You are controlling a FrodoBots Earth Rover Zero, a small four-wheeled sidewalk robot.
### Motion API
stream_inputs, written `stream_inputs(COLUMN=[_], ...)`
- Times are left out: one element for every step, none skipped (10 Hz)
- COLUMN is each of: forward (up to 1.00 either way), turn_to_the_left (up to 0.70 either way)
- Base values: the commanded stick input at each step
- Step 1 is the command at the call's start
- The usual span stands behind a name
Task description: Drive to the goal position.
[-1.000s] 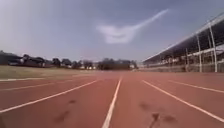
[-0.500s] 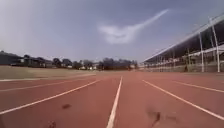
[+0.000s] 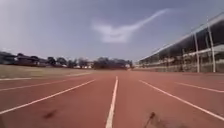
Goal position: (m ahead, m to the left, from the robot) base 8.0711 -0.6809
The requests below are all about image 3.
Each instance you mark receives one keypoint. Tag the row of trees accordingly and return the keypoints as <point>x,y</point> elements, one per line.
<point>106,63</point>

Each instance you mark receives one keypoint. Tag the red running track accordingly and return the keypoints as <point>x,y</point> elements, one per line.
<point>136,106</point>

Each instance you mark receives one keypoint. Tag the dry grass field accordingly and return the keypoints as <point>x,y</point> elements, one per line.
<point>30,71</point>

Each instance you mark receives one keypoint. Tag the covered grandstand building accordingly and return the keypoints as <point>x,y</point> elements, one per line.
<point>200,50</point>

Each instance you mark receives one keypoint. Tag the row of low buildings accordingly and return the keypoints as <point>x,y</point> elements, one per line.
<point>23,60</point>

